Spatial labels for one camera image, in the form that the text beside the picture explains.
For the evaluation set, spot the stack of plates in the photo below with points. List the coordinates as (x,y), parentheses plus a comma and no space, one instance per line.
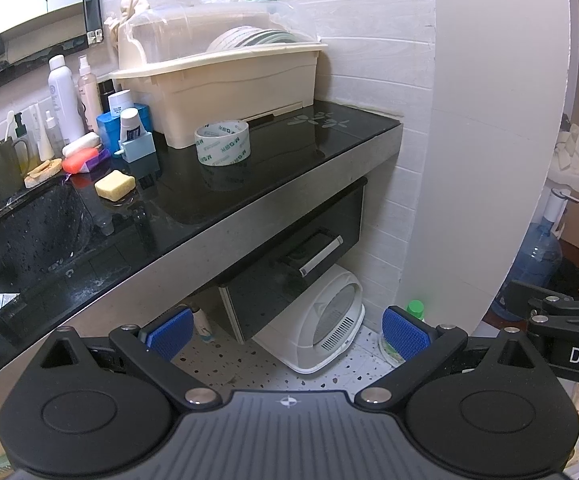
(254,39)

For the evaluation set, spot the white drain pipe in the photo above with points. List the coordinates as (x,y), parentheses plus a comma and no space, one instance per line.
(202,325)

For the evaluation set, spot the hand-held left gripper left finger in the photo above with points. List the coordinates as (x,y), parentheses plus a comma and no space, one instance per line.
(169,334)

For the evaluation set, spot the black front drawer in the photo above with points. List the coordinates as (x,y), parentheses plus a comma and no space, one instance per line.
(289,265)

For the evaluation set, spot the yellow soap bar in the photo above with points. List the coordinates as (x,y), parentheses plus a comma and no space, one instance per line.
(114,184)

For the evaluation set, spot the white hanging cloth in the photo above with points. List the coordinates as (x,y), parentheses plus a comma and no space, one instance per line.
(574,157)

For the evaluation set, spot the clear tape roll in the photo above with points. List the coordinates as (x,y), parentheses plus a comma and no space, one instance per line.
(222,142)

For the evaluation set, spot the blue box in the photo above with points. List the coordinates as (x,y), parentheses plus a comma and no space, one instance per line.
(107,127)

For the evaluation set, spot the clear dish rack lid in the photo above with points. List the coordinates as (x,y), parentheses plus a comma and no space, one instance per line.
(169,30)

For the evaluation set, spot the purple soap packet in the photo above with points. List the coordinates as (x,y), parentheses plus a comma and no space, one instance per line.
(98,159)

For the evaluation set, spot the black sink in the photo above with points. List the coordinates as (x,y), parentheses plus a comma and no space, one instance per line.
(24,240)

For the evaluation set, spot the beige dish rack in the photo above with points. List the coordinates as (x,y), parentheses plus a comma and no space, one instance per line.
(219,90)

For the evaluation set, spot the dark green cup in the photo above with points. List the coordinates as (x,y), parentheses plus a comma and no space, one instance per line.
(2,170)

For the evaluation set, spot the white jar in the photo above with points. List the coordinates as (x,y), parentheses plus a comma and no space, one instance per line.
(119,101)

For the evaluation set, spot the beige cloth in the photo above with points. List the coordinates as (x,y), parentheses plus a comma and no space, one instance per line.
(132,7)

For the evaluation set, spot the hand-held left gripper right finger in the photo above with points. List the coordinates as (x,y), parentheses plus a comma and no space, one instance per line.
(403,334)

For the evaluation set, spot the tall white bottle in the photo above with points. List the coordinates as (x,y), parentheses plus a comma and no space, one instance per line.
(64,102)

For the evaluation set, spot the white cat litter box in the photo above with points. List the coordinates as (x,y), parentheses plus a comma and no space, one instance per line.
(329,317)

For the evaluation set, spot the blue water jug with pump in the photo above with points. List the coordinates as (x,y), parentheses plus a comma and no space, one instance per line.
(534,260)

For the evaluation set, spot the white cosmetic tube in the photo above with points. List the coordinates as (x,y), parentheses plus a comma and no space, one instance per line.
(42,135)

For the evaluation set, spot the white toothbrush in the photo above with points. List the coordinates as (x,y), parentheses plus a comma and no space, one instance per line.
(9,125)

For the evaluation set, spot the black pump bottle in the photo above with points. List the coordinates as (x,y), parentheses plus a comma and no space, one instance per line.
(19,127)

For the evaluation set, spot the white toothpaste tube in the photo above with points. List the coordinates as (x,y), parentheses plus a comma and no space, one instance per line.
(130,125)

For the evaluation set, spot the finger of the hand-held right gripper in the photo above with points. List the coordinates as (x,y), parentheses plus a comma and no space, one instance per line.
(559,297)

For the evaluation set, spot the pink spray bottle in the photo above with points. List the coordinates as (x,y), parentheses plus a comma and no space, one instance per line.
(88,95)

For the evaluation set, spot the blue toothpaste holder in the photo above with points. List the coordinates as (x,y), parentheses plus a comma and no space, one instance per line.
(139,147)

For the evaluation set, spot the green cap detergent bottle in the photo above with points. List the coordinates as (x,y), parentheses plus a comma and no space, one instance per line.
(415,308)

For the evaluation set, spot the wooden scrub brush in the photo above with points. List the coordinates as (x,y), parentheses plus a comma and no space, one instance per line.
(43,172)

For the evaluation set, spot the small dropper bottle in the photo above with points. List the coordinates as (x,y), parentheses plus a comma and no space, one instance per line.
(54,132)

